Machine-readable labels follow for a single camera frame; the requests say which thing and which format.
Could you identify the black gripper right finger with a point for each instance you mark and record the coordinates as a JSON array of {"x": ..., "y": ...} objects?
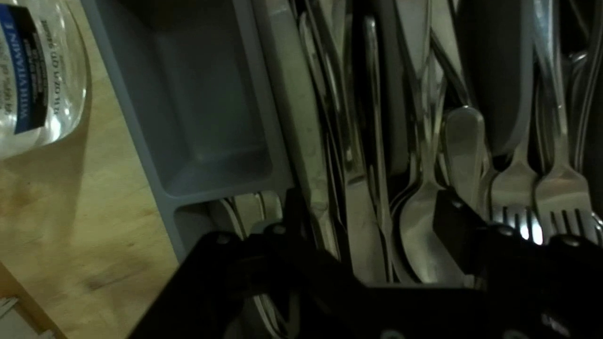
[{"x": 464, "y": 242}]

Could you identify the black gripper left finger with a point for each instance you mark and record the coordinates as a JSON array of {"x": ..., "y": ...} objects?
[{"x": 298, "y": 233}]

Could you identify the silver butter knife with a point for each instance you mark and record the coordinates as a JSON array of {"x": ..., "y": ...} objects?
[
  {"x": 368, "y": 209},
  {"x": 302, "y": 114}
]

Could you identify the silver spoon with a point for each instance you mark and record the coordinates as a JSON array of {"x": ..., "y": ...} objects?
[{"x": 417, "y": 220}]

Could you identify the silver fork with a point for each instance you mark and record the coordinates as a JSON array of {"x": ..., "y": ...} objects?
[
  {"x": 511, "y": 190},
  {"x": 562, "y": 190}
]

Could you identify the grey cutlery tray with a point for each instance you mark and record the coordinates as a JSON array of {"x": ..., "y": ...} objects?
[{"x": 208, "y": 114}]

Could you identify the clear glass jar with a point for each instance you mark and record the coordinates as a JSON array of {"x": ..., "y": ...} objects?
[{"x": 31, "y": 77}]

